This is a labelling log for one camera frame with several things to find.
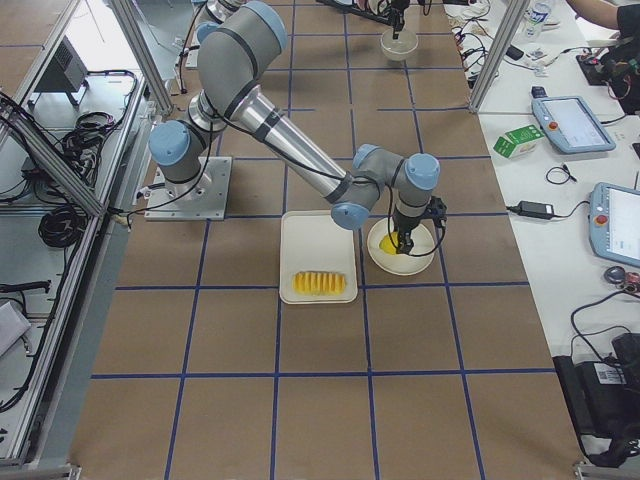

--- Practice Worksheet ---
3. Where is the aluminium frame post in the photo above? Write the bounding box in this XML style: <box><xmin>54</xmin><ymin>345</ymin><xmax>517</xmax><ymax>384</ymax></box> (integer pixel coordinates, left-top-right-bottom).
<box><xmin>469</xmin><ymin>0</ymin><xmax>528</xmax><ymax>113</ymax></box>

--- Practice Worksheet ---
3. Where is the sliced yellow mango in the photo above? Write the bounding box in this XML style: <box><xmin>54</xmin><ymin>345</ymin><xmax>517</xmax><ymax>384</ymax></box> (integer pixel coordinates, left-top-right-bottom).
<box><xmin>292</xmin><ymin>271</ymin><xmax>346</xmax><ymax>296</ymax></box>

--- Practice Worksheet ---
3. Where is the yellow lemon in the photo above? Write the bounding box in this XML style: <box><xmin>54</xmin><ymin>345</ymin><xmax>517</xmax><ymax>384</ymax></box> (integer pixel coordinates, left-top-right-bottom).
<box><xmin>379</xmin><ymin>231</ymin><xmax>399</xmax><ymax>255</ymax></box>

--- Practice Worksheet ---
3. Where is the far blue teach pendant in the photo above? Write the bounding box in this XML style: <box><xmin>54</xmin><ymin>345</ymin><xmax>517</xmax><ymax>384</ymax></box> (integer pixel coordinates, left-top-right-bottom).
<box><xmin>531</xmin><ymin>96</ymin><xmax>616</xmax><ymax>154</ymax></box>

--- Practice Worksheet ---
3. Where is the green white carton box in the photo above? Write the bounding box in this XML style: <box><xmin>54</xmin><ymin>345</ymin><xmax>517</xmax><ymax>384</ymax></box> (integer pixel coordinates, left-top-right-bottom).
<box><xmin>493</xmin><ymin>124</ymin><xmax>544</xmax><ymax>159</ymax></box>

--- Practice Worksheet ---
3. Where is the near blue teach pendant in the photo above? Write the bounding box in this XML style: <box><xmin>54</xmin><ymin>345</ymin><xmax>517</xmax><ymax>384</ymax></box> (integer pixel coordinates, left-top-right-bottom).
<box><xmin>588</xmin><ymin>182</ymin><xmax>640</xmax><ymax>267</ymax></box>

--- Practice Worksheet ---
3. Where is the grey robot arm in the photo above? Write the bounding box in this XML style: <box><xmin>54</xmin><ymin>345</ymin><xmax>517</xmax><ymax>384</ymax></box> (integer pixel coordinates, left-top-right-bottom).
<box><xmin>149</xmin><ymin>1</ymin><xmax>446</xmax><ymax>255</ymax></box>
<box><xmin>194</xmin><ymin>0</ymin><xmax>418</xmax><ymax>50</ymax></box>

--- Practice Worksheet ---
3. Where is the black power adapter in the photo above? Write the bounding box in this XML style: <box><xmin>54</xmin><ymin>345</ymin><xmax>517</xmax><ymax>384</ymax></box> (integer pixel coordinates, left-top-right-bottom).
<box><xmin>518</xmin><ymin>200</ymin><xmax>555</xmax><ymax>220</ymax></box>

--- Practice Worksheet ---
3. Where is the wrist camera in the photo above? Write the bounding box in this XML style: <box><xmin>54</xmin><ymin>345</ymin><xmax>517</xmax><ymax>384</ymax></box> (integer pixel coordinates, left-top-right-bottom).
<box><xmin>423</xmin><ymin>196</ymin><xmax>447</xmax><ymax>229</ymax></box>

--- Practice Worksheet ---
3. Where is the blue teach pendant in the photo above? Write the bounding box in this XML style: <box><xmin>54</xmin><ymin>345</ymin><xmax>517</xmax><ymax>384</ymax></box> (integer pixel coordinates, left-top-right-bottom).
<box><xmin>531</xmin><ymin>96</ymin><xmax>616</xmax><ymax>154</ymax></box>
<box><xmin>588</xmin><ymin>182</ymin><xmax>640</xmax><ymax>267</ymax></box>

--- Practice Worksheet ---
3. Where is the cream ceramic bowl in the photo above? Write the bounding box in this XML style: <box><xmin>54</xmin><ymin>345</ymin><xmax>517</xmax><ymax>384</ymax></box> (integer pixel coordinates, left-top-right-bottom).
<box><xmin>380</xmin><ymin>29</ymin><xmax>418</xmax><ymax>61</ymax></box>

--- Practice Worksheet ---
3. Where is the cream round plate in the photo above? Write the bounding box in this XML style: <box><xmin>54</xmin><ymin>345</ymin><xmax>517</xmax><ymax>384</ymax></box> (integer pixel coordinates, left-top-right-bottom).
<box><xmin>366</xmin><ymin>217</ymin><xmax>436</xmax><ymax>276</ymax></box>

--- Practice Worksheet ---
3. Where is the cream rectangular tray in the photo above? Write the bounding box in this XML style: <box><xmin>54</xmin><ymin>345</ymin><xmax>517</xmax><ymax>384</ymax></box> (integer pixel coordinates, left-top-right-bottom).
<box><xmin>279</xmin><ymin>210</ymin><xmax>358</xmax><ymax>305</ymax></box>

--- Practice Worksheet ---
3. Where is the black dish rack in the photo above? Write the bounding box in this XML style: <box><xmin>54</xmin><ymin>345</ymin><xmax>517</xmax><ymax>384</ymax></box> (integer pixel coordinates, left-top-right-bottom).
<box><xmin>316</xmin><ymin>0</ymin><xmax>392</xmax><ymax>25</ymax></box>

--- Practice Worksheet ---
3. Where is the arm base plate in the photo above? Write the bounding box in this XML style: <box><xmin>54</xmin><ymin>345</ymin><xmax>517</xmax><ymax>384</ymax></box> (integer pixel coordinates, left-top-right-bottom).
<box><xmin>143</xmin><ymin>156</ymin><xmax>233</xmax><ymax>221</ymax></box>

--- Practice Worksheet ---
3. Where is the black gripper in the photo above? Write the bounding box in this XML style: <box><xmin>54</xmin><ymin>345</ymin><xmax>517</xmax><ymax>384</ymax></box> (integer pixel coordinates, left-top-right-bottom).
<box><xmin>390</xmin><ymin>0</ymin><xmax>409</xmax><ymax>40</ymax></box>
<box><xmin>392</xmin><ymin>208</ymin><xmax>424</xmax><ymax>255</ymax></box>

